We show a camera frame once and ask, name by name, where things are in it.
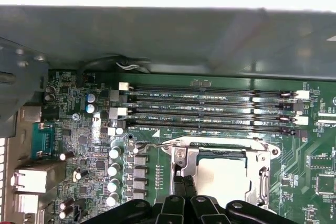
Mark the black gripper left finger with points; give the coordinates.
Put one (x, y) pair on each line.
(170, 211)

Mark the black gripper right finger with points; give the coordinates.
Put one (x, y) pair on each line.
(204, 211)

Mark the black PC case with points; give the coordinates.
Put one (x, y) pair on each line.
(157, 37)

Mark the metal CPU socket cover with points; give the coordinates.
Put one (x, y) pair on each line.
(190, 163)

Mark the blue port connector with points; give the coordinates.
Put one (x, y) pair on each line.
(43, 140)

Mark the CPU socket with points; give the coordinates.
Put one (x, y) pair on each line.
(223, 152)

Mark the silver port housing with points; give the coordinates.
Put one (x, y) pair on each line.
(29, 208)
(30, 115)
(34, 179)

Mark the green motherboard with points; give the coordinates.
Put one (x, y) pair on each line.
(288, 155)

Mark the metal CPU locking lever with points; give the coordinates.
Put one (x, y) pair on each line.
(152, 146)

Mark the black RAM slot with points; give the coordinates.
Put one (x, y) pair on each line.
(231, 117)
(231, 91)
(231, 129)
(231, 101)

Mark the silver CPU chip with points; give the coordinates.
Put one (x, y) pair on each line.
(223, 179)

